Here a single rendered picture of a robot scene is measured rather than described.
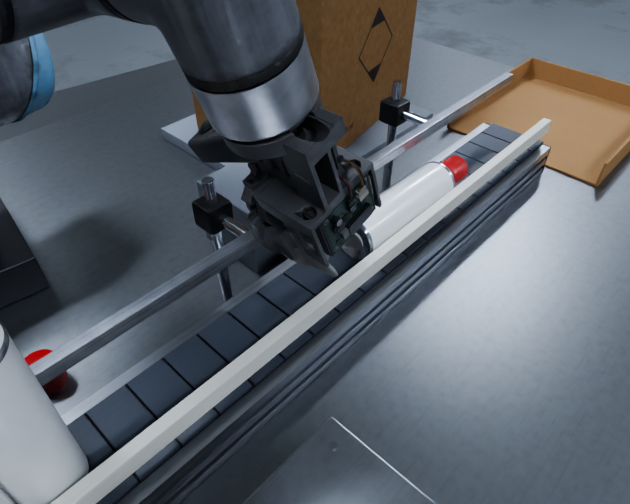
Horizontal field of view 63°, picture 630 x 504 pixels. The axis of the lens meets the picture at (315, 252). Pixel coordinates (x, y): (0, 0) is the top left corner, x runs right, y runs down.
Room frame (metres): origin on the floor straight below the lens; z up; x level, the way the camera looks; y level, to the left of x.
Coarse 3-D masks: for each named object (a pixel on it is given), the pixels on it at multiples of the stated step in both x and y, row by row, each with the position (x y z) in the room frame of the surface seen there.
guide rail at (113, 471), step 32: (544, 128) 0.66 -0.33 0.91; (512, 160) 0.59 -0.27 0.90; (448, 192) 0.49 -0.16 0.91; (416, 224) 0.43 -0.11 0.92; (384, 256) 0.39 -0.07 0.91; (352, 288) 0.35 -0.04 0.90; (288, 320) 0.30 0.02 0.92; (256, 352) 0.26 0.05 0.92; (224, 384) 0.23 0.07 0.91; (192, 416) 0.21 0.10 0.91; (128, 448) 0.18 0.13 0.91; (160, 448) 0.19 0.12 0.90; (96, 480) 0.15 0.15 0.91
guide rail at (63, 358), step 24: (480, 96) 0.65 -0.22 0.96; (432, 120) 0.58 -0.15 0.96; (408, 144) 0.53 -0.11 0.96; (240, 240) 0.35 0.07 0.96; (216, 264) 0.32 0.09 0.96; (168, 288) 0.29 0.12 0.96; (192, 288) 0.30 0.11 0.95; (120, 312) 0.27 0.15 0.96; (144, 312) 0.27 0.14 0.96; (96, 336) 0.24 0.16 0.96; (48, 360) 0.22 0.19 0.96; (72, 360) 0.23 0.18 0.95
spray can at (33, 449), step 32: (0, 352) 0.17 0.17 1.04; (0, 384) 0.16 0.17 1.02; (32, 384) 0.18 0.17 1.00; (0, 416) 0.15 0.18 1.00; (32, 416) 0.16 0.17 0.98; (0, 448) 0.15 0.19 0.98; (32, 448) 0.15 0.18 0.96; (64, 448) 0.17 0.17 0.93; (0, 480) 0.14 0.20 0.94; (32, 480) 0.15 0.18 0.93; (64, 480) 0.16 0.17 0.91
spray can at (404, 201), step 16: (448, 160) 0.55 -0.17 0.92; (464, 160) 0.56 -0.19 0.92; (416, 176) 0.50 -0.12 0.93; (432, 176) 0.50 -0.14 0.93; (448, 176) 0.51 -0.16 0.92; (464, 176) 0.55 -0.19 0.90; (384, 192) 0.47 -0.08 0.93; (400, 192) 0.47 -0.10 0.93; (416, 192) 0.48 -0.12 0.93; (432, 192) 0.49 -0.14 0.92; (384, 208) 0.44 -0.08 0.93; (400, 208) 0.45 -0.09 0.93; (416, 208) 0.46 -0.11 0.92; (368, 224) 0.42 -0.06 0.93; (384, 224) 0.42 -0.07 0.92; (400, 224) 0.44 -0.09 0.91; (368, 240) 0.40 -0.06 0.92; (384, 240) 0.42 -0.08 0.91; (352, 256) 0.42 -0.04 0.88
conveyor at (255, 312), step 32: (480, 160) 0.62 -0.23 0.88; (480, 192) 0.54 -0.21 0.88; (288, 288) 0.37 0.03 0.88; (320, 288) 0.37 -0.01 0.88; (224, 320) 0.33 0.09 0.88; (256, 320) 0.33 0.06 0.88; (320, 320) 0.33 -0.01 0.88; (192, 352) 0.29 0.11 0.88; (224, 352) 0.29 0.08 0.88; (288, 352) 0.29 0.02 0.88; (128, 384) 0.25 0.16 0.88; (160, 384) 0.25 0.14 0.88; (192, 384) 0.25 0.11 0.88; (256, 384) 0.26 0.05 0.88; (96, 416) 0.22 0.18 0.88; (128, 416) 0.22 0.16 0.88; (160, 416) 0.22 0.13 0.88; (96, 448) 0.20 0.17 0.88; (128, 480) 0.17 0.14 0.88
